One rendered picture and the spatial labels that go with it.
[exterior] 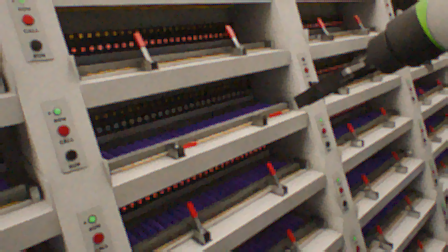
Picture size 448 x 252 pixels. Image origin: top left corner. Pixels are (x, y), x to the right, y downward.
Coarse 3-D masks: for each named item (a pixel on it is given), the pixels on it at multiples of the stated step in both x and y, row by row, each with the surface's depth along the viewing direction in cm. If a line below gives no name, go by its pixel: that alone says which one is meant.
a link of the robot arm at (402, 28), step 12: (408, 12) 51; (396, 24) 52; (408, 24) 50; (420, 24) 49; (396, 36) 52; (408, 36) 51; (420, 36) 49; (396, 48) 52; (408, 48) 51; (420, 48) 50; (432, 48) 50; (408, 60) 53; (420, 60) 52
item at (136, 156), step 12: (264, 108) 93; (276, 108) 94; (228, 120) 85; (240, 120) 85; (192, 132) 77; (204, 132) 77; (216, 132) 80; (156, 144) 71; (180, 144) 73; (120, 156) 66; (132, 156) 66; (144, 156) 68
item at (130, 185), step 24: (264, 96) 106; (288, 96) 99; (168, 120) 86; (288, 120) 90; (216, 144) 75; (240, 144) 78; (264, 144) 84; (144, 168) 65; (168, 168) 65; (192, 168) 69; (120, 192) 59; (144, 192) 62
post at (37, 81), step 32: (0, 0) 51; (0, 32) 51; (32, 64) 53; (64, 64) 56; (32, 96) 52; (64, 96) 55; (32, 128) 52; (32, 160) 57; (96, 160) 57; (64, 192) 53; (96, 192) 56; (64, 224) 52
